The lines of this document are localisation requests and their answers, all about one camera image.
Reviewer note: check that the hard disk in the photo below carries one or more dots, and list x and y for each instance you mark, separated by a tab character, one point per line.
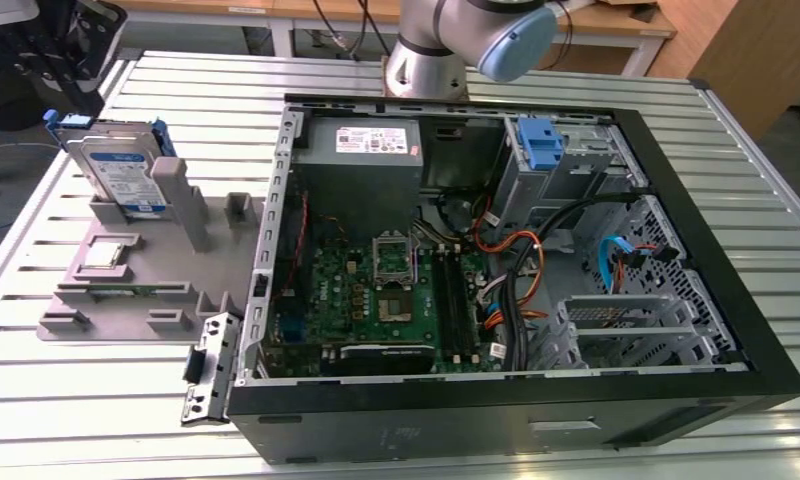
123	175

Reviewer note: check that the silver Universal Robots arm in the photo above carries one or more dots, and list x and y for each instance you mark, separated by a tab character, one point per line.
420	60

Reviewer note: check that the grey metal disk bay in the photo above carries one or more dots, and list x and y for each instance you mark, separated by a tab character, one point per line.
647	330

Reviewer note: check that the silver CPU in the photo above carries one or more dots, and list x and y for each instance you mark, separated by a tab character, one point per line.
105	255

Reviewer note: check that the grey parts rack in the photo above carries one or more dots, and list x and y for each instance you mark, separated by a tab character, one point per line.
153	280

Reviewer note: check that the green RAM stick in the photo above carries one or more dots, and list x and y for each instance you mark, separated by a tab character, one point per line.
136	290

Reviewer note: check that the grey power supply unit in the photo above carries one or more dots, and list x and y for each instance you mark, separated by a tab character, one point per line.
360	190

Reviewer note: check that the green motherboard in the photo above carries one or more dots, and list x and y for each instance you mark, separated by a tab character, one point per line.
334	300

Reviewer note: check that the CPU socket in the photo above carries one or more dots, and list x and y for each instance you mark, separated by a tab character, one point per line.
395	260

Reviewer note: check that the square bare chipset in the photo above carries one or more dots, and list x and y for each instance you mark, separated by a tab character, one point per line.
396	310

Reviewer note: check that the blue drive latch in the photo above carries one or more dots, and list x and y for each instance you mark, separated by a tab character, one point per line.
540	145

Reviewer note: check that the black RAM slot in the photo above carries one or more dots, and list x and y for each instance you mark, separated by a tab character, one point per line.
463	305
447	300

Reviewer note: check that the black graphics card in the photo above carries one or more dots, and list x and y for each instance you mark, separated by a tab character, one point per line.
380	357

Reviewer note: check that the grey optical drive cage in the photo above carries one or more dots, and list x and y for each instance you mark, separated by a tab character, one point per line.
574	185

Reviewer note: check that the black open PC case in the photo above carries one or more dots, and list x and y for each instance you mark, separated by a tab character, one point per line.
440	420

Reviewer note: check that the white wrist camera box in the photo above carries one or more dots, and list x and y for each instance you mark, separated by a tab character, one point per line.
0	6

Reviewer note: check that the white frame wooden desk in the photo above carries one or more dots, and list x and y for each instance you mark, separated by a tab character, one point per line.
640	27
193	14

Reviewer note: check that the grey hinged slot bracket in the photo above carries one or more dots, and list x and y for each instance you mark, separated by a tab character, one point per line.
216	350

